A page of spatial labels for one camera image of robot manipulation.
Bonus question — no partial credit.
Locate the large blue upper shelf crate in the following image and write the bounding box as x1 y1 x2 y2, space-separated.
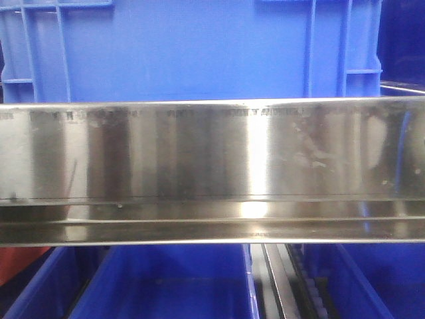
1 1 382 103

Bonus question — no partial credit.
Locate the blue lower middle bin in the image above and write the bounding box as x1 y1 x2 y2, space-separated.
70 244 259 318

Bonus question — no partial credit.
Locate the blue bin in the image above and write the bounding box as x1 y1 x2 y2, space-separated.
70 244 259 318
2 247 104 318
303 243 424 318

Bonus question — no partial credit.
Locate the metal roller track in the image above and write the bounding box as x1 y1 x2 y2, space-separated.
250 243 340 318

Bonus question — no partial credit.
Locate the blue lower right bin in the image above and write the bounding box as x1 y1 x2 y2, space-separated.
303 243 424 318

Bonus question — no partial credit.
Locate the blue lower left bin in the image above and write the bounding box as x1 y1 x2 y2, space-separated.
2 247 104 318

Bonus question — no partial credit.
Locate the dark blue right crate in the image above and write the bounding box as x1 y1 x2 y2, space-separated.
378 1 424 86

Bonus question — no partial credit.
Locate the stainless steel shelf rail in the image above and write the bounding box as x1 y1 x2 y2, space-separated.
1 96 424 247

